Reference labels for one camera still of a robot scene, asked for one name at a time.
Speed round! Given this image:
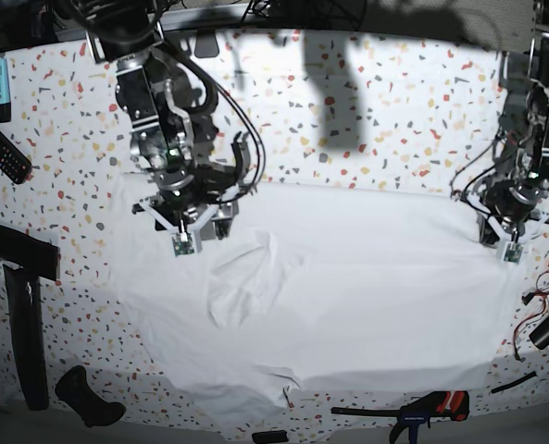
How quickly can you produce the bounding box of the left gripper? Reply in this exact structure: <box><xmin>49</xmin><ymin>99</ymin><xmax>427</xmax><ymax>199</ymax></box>
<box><xmin>475</xmin><ymin>179</ymin><xmax>549</xmax><ymax>245</ymax></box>

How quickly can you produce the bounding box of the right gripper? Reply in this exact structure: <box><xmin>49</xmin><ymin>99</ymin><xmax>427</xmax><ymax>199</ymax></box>
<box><xmin>132</xmin><ymin>168</ymin><xmax>241</xmax><ymax>241</ymax></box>

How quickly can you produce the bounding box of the white T-shirt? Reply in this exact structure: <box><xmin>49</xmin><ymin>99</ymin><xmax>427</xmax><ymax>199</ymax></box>
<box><xmin>110</xmin><ymin>174</ymin><xmax>527</xmax><ymax>427</ymax></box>

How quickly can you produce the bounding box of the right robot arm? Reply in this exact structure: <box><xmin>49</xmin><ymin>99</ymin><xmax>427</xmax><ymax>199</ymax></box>
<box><xmin>61</xmin><ymin>1</ymin><xmax>266</xmax><ymax>253</ymax></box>

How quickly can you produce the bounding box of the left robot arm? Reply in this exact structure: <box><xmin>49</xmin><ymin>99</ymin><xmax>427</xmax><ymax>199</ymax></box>
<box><xmin>463</xmin><ymin>1</ymin><xmax>549</xmax><ymax>248</ymax></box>

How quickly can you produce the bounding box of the black clip at table edge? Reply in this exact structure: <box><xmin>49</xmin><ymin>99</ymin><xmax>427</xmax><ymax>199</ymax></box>
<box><xmin>193</xmin><ymin>30</ymin><xmax>219</xmax><ymax>59</ymax></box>

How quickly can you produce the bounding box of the terrazzo pattern tablecloth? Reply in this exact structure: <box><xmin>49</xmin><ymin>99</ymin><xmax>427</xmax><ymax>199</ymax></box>
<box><xmin>0</xmin><ymin>31</ymin><xmax>549</xmax><ymax>442</ymax></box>

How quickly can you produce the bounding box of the black T-shaped stand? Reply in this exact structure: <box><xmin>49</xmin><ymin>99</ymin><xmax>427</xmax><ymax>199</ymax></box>
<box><xmin>0</xmin><ymin>225</ymin><xmax>59</xmax><ymax>411</ymax></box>

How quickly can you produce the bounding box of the black remote control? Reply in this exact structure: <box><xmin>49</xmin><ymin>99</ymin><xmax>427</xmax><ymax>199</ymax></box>
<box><xmin>0</xmin><ymin>131</ymin><xmax>31</xmax><ymax>184</ymax></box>

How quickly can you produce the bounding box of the black orange bar clamp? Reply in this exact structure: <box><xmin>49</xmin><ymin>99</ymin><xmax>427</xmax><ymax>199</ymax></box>
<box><xmin>331</xmin><ymin>390</ymin><xmax>470</xmax><ymax>444</ymax></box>

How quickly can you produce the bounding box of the blue highlighter marker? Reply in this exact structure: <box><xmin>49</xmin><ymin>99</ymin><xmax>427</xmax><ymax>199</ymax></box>
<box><xmin>0</xmin><ymin>58</ymin><xmax>12</xmax><ymax>123</ymax></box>

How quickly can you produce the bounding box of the black game controller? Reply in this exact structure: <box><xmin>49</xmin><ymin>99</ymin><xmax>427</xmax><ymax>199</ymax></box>
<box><xmin>55</xmin><ymin>365</ymin><xmax>126</xmax><ymax>427</ymax></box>

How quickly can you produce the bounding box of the small black flat bar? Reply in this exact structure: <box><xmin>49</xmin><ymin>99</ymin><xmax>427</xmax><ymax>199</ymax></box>
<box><xmin>252</xmin><ymin>430</ymin><xmax>289</xmax><ymax>444</ymax></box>

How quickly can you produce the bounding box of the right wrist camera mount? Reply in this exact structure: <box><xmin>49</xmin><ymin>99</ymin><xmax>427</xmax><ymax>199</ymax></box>
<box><xmin>131</xmin><ymin>198</ymin><xmax>239</xmax><ymax>256</ymax></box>

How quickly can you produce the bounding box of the black cable sleeve piece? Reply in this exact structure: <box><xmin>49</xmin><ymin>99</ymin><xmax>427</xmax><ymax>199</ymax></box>
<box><xmin>491</xmin><ymin>371</ymin><xmax>537</xmax><ymax>394</ymax></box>

